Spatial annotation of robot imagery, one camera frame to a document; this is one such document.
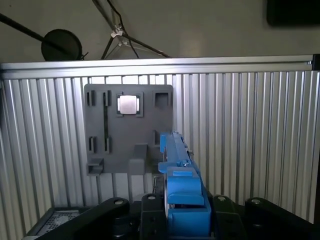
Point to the hard disk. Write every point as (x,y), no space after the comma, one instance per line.
(185,185)

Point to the thin dark tripod legs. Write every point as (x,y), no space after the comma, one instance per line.
(107,48)

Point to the grey parts rack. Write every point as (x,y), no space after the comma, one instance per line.
(125,130)

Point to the silver CPU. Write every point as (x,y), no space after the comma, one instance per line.
(127,104)

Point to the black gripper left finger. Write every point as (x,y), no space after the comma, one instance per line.
(152,220)

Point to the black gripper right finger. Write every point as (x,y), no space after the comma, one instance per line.
(226,220)

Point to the black table corner cap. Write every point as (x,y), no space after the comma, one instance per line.
(316,62)

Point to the black box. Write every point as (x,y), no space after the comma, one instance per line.
(292,11)

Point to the black round-base stand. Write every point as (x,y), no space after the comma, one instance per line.
(65,41)

